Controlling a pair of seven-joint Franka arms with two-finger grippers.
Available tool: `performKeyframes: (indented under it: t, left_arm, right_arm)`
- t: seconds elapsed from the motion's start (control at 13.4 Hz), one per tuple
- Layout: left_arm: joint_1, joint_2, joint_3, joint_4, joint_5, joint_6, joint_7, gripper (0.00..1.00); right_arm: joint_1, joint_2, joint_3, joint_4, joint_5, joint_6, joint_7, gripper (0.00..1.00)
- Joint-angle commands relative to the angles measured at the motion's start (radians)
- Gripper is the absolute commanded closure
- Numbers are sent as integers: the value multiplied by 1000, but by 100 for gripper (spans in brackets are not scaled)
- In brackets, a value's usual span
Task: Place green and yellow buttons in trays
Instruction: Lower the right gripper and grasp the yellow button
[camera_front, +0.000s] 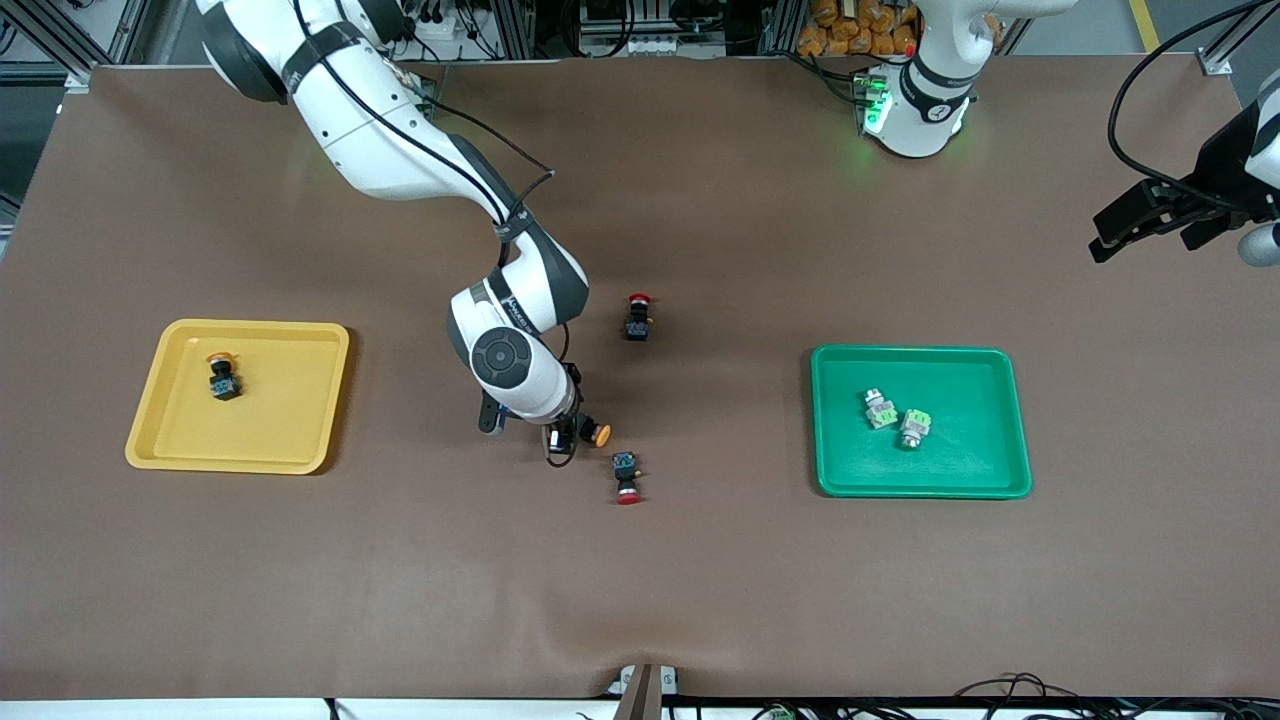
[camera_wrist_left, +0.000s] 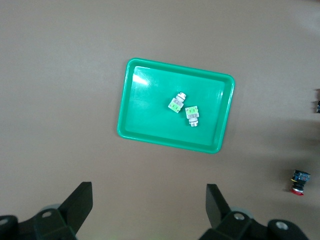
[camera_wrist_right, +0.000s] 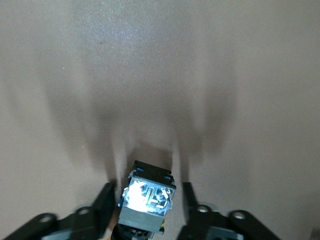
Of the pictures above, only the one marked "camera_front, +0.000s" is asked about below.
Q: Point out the yellow plastic tray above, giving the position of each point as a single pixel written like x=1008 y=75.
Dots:
x=280 y=420

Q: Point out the aluminium frame post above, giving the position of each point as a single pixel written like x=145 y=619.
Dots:
x=785 y=25
x=515 y=30

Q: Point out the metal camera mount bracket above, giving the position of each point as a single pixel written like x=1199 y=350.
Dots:
x=645 y=690

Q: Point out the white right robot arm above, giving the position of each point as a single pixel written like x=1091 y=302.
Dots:
x=380 y=150

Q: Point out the green plastic tray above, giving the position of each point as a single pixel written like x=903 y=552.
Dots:
x=960 y=460

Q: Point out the orange packets pile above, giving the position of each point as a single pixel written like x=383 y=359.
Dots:
x=850 y=30

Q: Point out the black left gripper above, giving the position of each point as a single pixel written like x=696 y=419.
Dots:
x=1213 y=166

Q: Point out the yellow push button switch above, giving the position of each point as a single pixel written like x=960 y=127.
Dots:
x=224 y=385
x=600 y=435

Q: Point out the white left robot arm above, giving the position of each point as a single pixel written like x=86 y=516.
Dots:
x=920 y=130

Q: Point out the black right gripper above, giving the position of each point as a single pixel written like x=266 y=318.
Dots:
x=563 y=431

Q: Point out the green push button switch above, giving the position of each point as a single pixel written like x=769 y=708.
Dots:
x=881 y=410
x=913 y=428

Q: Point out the aluminium frame profile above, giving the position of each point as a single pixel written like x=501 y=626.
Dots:
x=50 y=40
x=1218 y=65

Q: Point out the red push button switch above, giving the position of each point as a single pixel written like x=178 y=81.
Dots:
x=626 y=470
x=639 y=322

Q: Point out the green terminal connector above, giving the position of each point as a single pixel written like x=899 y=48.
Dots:
x=778 y=713

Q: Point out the white power strip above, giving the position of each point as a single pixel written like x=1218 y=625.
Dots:
x=640 y=45

